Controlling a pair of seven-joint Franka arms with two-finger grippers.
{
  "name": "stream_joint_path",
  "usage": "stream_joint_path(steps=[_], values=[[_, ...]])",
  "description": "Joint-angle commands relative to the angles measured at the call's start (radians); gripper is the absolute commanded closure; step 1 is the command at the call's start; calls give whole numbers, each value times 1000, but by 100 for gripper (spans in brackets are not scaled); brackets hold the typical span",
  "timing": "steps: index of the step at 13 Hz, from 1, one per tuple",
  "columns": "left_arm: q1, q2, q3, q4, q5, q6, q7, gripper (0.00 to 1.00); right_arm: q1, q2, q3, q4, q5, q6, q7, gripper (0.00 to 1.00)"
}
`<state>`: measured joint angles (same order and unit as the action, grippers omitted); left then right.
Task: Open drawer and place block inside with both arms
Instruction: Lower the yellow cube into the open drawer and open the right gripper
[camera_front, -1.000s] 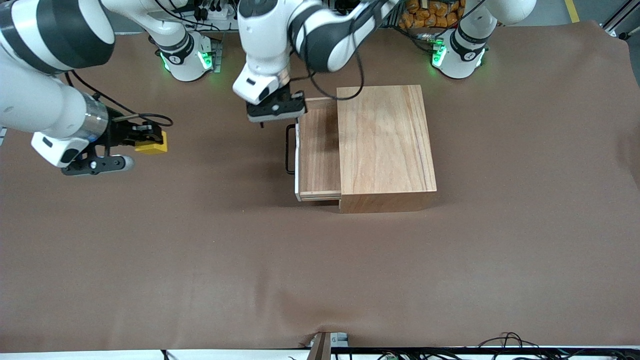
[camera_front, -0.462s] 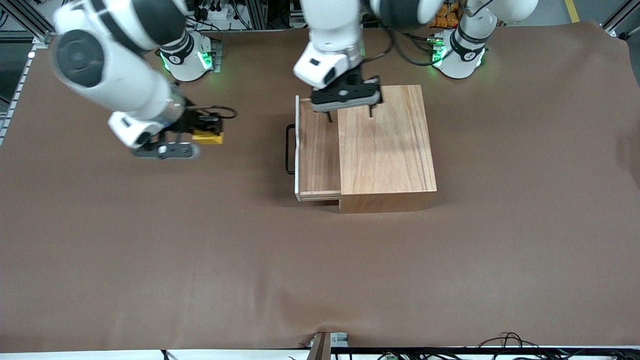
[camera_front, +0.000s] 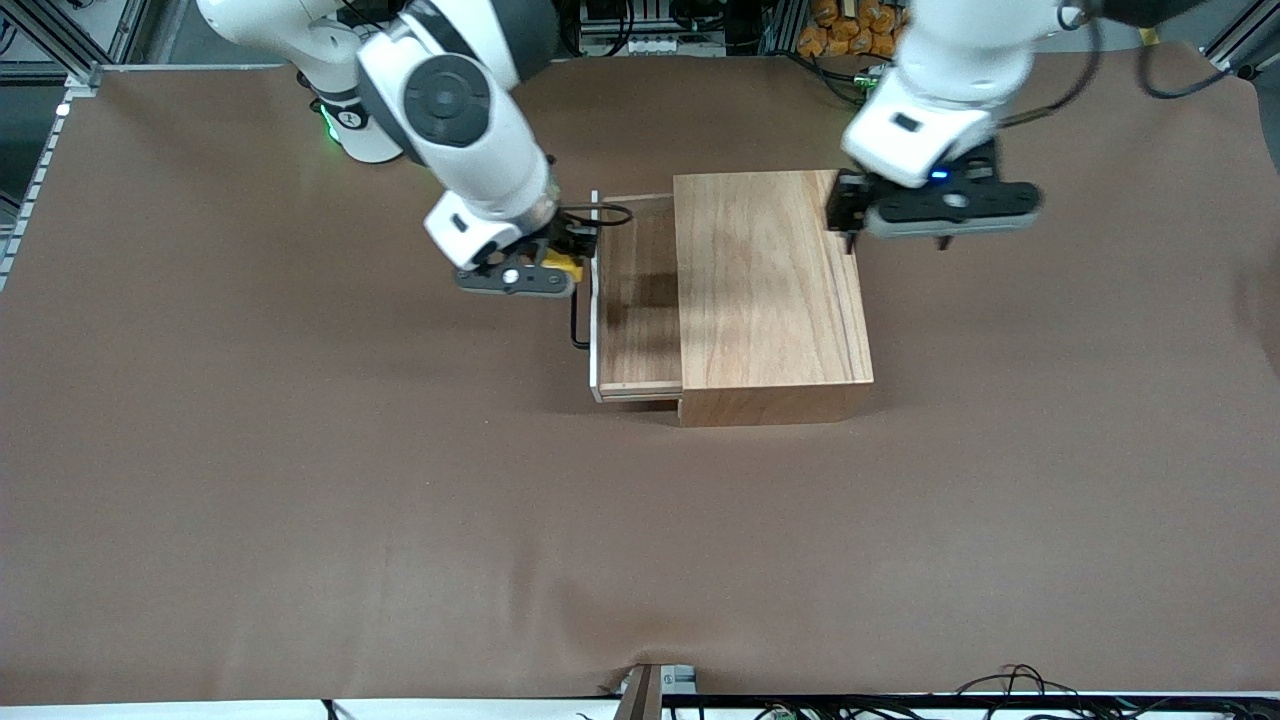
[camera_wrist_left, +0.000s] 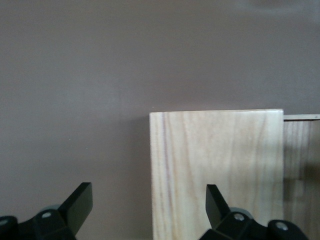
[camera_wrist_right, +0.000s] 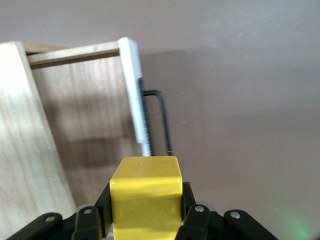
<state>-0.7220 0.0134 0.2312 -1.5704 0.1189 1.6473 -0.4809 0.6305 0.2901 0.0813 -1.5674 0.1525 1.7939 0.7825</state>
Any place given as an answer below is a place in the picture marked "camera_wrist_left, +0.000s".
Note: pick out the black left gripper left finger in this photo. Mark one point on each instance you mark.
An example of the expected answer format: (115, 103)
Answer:
(75, 205)

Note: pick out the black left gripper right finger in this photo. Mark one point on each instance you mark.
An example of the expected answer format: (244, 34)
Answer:
(215, 205)

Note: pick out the light wooden drawer cabinet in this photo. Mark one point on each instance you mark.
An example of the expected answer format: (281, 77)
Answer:
(212, 150)

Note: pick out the brown table cloth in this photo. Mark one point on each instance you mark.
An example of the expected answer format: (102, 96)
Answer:
(75, 75)

